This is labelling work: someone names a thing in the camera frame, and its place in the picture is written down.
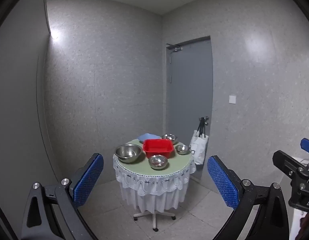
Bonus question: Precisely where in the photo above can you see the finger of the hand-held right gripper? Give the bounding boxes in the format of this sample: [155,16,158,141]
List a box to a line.
[272,150,308,180]
[300,138,309,156]

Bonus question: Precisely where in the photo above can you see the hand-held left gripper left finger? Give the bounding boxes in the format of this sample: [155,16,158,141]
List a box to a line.
[21,153,104,240]

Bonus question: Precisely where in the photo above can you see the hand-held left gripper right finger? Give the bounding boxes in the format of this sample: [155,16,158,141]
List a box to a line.
[207,155,290,240]

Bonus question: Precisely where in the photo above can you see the large steel bowl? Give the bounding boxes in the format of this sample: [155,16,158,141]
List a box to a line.
[115,144,143,163]

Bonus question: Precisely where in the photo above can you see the small steel bowl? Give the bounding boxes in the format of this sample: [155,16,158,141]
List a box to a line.
[175,144,192,155]
[161,134,178,144]

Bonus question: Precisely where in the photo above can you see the medium steel bowl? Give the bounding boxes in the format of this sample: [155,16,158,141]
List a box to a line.
[148,155,168,169]

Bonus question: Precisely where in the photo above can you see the blue plate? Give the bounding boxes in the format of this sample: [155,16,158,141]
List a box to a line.
[138,133,161,142]

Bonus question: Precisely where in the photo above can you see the red plastic basin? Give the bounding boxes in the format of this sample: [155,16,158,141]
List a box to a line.
[143,139,174,158]

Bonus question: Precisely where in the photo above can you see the white cabinet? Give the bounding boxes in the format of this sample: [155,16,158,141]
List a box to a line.
[279,155,309,240]

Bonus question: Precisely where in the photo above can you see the white tote bag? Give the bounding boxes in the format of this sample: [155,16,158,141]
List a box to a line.
[189,117,209,166]

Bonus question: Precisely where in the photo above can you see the round table with tablecloth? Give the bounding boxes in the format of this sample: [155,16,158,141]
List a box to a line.
[113,138,196,212]

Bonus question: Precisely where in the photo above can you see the white wheeled table base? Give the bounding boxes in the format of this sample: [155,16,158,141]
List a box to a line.
[133,209,176,232]

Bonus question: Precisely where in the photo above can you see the grey door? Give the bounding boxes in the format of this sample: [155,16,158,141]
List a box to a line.
[166,36,214,180]

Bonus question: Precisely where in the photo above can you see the metal door closer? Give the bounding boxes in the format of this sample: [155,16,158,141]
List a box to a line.
[166,43,183,52]

